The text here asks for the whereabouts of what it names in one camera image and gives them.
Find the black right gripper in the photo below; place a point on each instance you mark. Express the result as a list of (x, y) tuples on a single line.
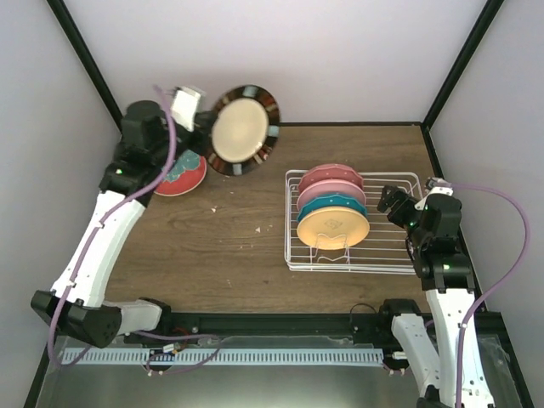
[(405, 201)]

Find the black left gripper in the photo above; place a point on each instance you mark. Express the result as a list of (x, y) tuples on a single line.
[(202, 122)]

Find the red and teal floral plate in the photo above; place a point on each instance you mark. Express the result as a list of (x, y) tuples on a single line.
[(185, 175)]

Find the dark striped rim plate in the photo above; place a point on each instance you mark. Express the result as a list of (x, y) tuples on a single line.
[(245, 132)]

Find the yellow plate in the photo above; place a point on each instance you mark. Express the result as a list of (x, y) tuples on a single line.
[(333, 228)]

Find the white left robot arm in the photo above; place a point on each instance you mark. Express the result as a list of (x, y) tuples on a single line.
[(151, 142)]

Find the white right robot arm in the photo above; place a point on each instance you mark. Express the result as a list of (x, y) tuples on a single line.
[(448, 370)]

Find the dark pink scalloped plate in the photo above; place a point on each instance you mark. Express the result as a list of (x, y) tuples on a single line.
[(330, 171)]

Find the light pink plate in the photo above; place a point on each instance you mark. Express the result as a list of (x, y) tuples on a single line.
[(331, 186)]

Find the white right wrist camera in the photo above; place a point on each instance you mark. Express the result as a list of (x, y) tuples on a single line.
[(434, 186)]

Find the white wire dish rack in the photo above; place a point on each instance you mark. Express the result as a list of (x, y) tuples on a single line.
[(381, 252)]

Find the black front mounting rail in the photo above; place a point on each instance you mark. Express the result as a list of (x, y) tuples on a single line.
[(272, 325)]

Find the slotted grey cable duct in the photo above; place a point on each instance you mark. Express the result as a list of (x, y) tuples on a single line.
[(236, 357)]

